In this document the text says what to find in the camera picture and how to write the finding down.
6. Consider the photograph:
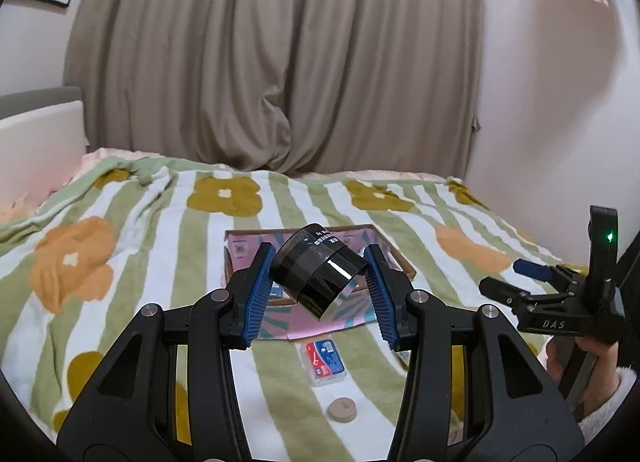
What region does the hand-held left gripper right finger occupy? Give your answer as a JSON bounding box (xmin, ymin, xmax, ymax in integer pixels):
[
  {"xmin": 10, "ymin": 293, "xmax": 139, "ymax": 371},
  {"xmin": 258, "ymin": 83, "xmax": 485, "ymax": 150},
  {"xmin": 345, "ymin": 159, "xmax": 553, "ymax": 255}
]
[{"xmin": 364, "ymin": 244, "xmax": 584, "ymax": 462}]

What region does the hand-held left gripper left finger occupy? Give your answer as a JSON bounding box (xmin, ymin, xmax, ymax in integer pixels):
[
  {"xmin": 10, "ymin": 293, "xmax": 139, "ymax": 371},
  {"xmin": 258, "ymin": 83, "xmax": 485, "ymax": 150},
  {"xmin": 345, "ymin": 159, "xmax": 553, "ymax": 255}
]
[{"xmin": 57, "ymin": 243, "xmax": 275, "ymax": 462}]

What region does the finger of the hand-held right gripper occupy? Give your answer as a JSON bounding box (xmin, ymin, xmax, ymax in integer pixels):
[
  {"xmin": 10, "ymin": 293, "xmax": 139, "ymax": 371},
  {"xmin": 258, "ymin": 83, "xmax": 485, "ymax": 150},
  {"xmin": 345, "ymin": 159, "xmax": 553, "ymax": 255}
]
[
  {"xmin": 478, "ymin": 278, "xmax": 576, "ymax": 325},
  {"xmin": 512, "ymin": 259, "xmax": 583, "ymax": 288}
]

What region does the pink printed cardboard box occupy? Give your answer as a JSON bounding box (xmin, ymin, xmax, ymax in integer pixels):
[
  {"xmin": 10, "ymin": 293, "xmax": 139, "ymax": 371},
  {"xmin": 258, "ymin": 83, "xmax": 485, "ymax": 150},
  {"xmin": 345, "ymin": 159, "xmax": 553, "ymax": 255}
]
[{"xmin": 223, "ymin": 224, "xmax": 417, "ymax": 343}]

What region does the black cosmetic jar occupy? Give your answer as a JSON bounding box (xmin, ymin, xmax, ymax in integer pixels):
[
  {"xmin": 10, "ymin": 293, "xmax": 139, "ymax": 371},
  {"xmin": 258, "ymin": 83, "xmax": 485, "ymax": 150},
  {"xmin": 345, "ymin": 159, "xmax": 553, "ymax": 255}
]
[{"xmin": 269, "ymin": 224, "xmax": 367, "ymax": 321}]

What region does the person's right forearm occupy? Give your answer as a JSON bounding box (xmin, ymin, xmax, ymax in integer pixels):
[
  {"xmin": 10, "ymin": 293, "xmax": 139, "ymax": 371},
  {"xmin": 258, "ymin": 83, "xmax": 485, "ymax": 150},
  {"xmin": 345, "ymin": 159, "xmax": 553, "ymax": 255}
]
[{"xmin": 575, "ymin": 364, "xmax": 639, "ymax": 443}]

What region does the person's right hand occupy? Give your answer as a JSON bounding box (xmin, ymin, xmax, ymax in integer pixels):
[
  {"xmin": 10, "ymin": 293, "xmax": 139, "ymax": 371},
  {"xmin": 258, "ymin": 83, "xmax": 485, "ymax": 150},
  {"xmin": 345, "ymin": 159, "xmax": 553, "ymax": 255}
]
[{"xmin": 544, "ymin": 334, "xmax": 623, "ymax": 415}]

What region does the red blue card packet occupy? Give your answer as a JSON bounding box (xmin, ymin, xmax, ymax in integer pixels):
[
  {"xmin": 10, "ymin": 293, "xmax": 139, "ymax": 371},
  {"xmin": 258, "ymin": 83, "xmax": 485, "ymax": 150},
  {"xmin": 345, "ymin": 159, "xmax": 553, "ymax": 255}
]
[{"xmin": 299, "ymin": 338, "xmax": 347, "ymax": 387}]

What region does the tan round wooden lid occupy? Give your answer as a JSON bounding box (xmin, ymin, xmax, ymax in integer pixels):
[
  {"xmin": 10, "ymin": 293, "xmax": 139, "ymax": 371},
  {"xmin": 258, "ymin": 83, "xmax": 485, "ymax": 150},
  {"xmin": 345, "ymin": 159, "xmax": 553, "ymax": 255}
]
[{"xmin": 327, "ymin": 397, "xmax": 358, "ymax": 424}]

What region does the green striped flower blanket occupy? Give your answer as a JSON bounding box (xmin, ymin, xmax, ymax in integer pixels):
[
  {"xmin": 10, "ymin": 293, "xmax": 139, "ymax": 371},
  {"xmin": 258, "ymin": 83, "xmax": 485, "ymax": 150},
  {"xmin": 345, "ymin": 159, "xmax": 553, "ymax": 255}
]
[{"xmin": 0, "ymin": 157, "xmax": 591, "ymax": 462}]

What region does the beige curtain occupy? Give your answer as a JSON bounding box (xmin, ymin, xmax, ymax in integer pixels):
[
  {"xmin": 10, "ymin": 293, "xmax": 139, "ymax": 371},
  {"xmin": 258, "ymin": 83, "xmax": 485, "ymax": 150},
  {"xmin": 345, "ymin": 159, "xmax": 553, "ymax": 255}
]
[{"xmin": 64, "ymin": 0, "xmax": 483, "ymax": 175}]

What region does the white pillow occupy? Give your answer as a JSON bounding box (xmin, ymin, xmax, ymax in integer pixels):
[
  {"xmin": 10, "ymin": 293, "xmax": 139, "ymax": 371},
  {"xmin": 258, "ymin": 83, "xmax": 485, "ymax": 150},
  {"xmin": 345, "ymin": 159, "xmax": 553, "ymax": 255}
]
[{"xmin": 0, "ymin": 87, "xmax": 90, "ymax": 208}]

